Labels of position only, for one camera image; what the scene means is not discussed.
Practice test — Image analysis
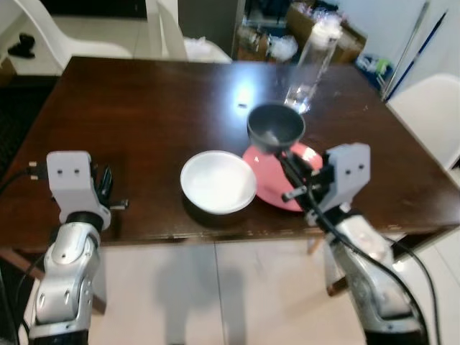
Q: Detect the blue mop pole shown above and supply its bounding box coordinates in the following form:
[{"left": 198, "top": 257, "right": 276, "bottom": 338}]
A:
[{"left": 388, "top": 11, "right": 447, "bottom": 98}]

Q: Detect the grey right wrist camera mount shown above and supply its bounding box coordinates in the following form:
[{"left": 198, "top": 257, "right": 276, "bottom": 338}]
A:
[{"left": 323, "top": 143, "right": 372, "bottom": 213}]

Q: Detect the crumpled clear plastic bag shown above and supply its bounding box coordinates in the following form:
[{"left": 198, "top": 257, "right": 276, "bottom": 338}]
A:
[{"left": 270, "top": 36, "right": 298, "bottom": 62}]

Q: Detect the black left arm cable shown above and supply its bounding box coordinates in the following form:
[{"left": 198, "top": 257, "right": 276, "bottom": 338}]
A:
[{"left": 0, "top": 164, "right": 51, "bottom": 198}]

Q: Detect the white plastic chair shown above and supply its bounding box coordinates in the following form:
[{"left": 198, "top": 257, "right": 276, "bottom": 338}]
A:
[
  {"left": 157, "top": 0, "right": 232, "bottom": 64},
  {"left": 387, "top": 73, "right": 460, "bottom": 170},
  {"left": 14, "top": 0, "right": 134, "bottom": 60}
]

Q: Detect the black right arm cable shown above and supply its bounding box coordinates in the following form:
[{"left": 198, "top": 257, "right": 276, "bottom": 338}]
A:
[{"left": 305, "top": 185, "right": 441, "bottom": 345}]

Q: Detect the small open cardboard box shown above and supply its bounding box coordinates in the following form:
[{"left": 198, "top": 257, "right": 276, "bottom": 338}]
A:
[{"left": 237, "top": 25, "right": 274, "bottom": 62}]

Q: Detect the white plastic bag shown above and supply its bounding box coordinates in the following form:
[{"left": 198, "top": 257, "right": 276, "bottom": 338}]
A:
[{"left": 183, "top": 37, "right": 216, "bottom": 62}]

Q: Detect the pink plate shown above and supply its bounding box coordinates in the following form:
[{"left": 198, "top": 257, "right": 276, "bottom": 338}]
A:
[{"left": 242, "top": 142, "right": 324, "bottom": 212}]

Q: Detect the white plate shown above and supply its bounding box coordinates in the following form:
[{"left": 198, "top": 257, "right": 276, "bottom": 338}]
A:
[{"left": 180, "top": 150, "right": 258, "bottom": 215}]

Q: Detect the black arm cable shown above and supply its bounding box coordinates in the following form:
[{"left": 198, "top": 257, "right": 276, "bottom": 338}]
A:
[
  {"left": 305, "top": 185, "right": 441, "bottom": 345},
  {"left": 0, "top": 164, "right": 51, "bottom": 198}
]

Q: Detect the large cardboard box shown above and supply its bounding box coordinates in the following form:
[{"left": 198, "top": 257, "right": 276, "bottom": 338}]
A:
[{"left": 287, "top": 4, "right": 367, "bottom": 65}]

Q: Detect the clear white-capped water bottle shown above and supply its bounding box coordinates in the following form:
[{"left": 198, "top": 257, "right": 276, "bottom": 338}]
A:
[{"left": 284, "top": 18, "right": 343, "bottom": 116}]

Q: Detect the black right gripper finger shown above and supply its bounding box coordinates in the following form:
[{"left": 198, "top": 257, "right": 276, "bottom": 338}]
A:
[
  {"left": 275, "top": 149, "right": 307, "bottom": 190},
  {"left": 287, "top": 150, "right": 318, "bottom": 185}
]

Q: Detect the dark grey bowl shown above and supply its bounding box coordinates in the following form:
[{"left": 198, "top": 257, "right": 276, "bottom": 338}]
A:
[{"left": 247, "top": 103, "right": 306, "bottom": 155}]

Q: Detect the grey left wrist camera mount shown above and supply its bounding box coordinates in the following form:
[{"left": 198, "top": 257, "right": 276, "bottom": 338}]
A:
[{"left": 47, "top": 151, "right": 110, "bottom": 229}]

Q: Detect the silver mop pole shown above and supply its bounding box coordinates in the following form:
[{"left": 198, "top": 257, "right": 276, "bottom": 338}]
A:
[{"left": 381, "top": 0, "right": 431, "bottom": 98}]

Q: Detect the black shoe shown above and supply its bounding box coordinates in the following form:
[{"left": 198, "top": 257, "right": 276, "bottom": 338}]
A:
[{"left": 7, "top": 32, "right": 35, "bottom": 58}]

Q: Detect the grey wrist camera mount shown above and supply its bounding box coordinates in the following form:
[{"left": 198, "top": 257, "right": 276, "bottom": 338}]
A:
[
  {"left": 323, "top": 143, "right": 372, "bottom": 213},
  {"left": 47, "top": 151, "right": 110, "bottom": 229}
]

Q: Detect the blue waste bin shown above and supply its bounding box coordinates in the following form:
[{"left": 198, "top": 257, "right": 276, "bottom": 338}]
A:
[{"left": 357, "top": 54, "right": 393, "bottom": 91}]

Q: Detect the dark wooden cabinet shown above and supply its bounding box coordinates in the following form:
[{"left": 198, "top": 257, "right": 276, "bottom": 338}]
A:
[{"left": 40, "top": 0, "right": 148, "bottom": 19}]

